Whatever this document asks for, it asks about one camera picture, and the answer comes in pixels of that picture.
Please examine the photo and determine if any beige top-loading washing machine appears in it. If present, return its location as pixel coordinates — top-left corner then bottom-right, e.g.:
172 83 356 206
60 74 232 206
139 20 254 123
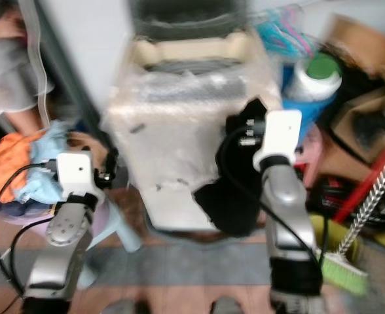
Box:
100 0 286 234

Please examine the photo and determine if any white detergent bottle green cap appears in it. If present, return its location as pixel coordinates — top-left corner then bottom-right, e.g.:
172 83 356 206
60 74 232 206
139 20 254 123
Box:
289 52 344 103

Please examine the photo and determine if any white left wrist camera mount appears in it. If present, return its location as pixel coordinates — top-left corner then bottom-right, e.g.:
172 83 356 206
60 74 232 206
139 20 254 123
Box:
55 152 105 207

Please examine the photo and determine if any orange cloth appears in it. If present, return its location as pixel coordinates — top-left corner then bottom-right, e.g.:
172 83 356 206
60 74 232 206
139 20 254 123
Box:
0 133 28 215

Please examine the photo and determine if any translucent white hose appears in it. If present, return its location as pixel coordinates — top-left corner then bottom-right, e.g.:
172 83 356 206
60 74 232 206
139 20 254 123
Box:
18 0 54 128

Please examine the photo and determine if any grey left robot foot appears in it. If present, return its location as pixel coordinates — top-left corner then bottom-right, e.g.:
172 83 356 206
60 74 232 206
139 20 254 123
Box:
97 299 152 314

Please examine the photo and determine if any black garment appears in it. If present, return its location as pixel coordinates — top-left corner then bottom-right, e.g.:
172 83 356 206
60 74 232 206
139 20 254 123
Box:
193 98 269 238

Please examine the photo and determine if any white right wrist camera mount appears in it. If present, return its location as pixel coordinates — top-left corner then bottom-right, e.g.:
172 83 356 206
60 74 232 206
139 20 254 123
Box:
254 109 304 173

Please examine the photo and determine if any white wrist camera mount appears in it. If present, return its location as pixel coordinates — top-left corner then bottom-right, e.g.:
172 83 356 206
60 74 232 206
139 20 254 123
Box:
254 109 304 173
55 152 105 207

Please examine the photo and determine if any dark brown open box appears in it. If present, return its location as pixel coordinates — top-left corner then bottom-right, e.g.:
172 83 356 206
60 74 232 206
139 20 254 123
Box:
329 87 385 166

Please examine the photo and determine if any pink plastic stool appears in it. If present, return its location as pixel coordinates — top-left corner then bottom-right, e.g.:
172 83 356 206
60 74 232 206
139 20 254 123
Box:
299 139 325 192

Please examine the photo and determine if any purple laundry basket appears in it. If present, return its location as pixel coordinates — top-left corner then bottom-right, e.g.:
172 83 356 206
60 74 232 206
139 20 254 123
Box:
0 195 121 266

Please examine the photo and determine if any person in grey shorts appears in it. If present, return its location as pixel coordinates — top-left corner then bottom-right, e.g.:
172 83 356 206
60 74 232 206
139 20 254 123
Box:
0 0 50 135

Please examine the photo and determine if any yellow dustpan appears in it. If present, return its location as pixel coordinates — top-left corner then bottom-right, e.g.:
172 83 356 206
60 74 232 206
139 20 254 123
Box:
309 215 362 264

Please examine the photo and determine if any grey right robot foot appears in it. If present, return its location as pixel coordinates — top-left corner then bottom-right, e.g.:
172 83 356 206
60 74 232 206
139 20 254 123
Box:
208 297 247 314

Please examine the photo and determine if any bundle of coloured clothes hangers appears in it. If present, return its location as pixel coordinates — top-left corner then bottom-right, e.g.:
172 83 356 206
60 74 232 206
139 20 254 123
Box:
253 5 318 63

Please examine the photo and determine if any green broom brush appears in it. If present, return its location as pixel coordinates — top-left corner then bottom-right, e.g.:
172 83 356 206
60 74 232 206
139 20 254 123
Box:
320 251 371 297

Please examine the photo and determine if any light blue cloth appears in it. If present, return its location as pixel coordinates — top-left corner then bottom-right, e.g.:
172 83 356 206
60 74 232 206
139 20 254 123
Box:
14 120 70 205

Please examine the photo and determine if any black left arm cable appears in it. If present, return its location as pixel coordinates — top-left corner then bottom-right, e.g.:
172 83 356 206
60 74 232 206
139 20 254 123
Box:
0 162 64 309

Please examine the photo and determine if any grey robot foot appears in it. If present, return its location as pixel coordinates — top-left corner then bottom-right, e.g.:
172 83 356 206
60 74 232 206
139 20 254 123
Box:
97 299 152 314
208 297 247 314

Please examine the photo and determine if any light brown cardboard box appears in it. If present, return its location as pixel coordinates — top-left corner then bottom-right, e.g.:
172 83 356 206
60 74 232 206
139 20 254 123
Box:
325 14 385 74

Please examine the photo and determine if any red broom handle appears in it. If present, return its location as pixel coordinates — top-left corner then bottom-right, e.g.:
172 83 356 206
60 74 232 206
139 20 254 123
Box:
333 133 385 224

